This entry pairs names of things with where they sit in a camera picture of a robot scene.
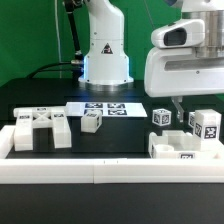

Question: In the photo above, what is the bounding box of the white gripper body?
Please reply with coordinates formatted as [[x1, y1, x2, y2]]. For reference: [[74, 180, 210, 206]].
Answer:
[[144, 48, 224, 97]]

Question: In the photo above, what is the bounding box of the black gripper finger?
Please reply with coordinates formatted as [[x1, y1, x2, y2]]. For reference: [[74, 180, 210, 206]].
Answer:
[[171, 96, 184, 122]]

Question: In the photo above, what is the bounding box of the white chair seat part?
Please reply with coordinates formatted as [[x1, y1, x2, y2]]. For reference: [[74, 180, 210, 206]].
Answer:
[[148, 130, 224, 160]]

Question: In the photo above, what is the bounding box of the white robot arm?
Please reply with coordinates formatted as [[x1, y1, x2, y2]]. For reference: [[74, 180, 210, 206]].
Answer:
[[79, 0, 224, 105]]

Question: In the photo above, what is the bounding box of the white chair backrest part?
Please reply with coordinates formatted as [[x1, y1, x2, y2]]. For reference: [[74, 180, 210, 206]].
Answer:
[[13, 106, 72, 151]]

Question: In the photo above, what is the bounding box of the white tagged cube far right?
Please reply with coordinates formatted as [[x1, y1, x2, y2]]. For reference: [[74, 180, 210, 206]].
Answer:
[[188, 112, 195, 128]]

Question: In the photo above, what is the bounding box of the white sheet with tags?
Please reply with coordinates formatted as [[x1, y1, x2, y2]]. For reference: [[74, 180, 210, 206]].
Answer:
[[66, 102, 147, 117]]

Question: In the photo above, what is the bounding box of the white U-shaped border fence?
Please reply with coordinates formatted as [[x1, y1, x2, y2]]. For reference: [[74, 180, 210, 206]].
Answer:
[[0, 125, 224, 184]]

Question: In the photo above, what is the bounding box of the black cable on stand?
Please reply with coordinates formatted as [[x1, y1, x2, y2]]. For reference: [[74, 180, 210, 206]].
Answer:
[[25, 0, 88, 80]]

